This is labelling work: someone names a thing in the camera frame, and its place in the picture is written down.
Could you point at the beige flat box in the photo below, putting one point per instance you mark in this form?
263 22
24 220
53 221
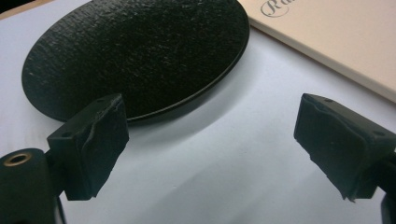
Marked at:
330 40

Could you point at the black round textured plate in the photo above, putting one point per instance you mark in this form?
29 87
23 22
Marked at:
137 57

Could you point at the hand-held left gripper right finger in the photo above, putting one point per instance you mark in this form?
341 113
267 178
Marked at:
339 143

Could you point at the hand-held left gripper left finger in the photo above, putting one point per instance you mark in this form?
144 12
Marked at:
93 146

